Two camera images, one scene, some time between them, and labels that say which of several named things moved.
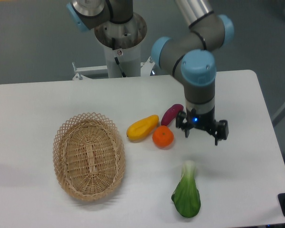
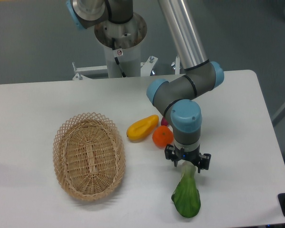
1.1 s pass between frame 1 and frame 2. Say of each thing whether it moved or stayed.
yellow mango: stayed
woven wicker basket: stayed
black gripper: moved
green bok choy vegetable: stayed
